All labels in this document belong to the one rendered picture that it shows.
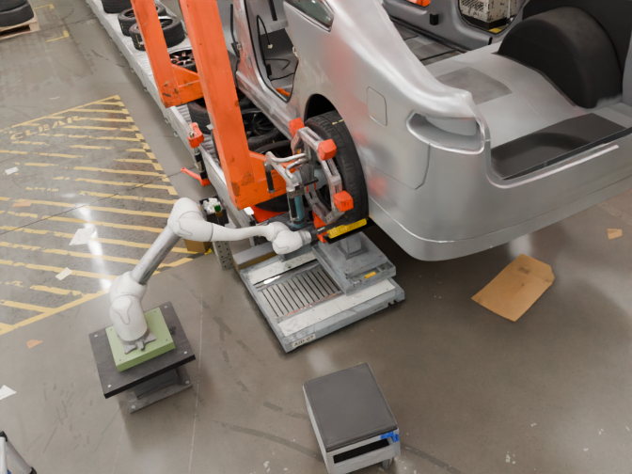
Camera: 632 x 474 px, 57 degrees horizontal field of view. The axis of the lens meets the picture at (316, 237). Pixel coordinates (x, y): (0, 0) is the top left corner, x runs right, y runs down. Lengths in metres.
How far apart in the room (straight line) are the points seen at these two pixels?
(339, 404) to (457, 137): 1.33
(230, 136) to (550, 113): 1.92
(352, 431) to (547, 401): 1.11
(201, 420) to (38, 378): 1.15
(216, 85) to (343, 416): 1.92
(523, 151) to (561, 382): 1.28
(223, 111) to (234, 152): 0.28
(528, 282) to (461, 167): 1.58
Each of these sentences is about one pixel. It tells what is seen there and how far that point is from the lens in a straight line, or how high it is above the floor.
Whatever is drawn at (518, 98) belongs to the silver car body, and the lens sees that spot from 3.87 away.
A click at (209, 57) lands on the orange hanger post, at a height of 1.54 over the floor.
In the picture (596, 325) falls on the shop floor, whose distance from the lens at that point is 3.78.
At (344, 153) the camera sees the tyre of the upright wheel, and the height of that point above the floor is 1.08.
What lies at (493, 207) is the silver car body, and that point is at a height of 1.09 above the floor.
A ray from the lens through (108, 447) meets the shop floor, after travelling 3.50.
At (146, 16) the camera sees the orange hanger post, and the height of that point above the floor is 1.32.
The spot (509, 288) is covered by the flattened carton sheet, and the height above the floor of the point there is 0.01.
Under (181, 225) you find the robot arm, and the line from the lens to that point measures 3.05.
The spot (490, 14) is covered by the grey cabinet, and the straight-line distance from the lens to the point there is 7.89.
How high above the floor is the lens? 2.65
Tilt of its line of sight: 37 degrees down
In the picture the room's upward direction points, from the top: 9 degrees counter-clockwise
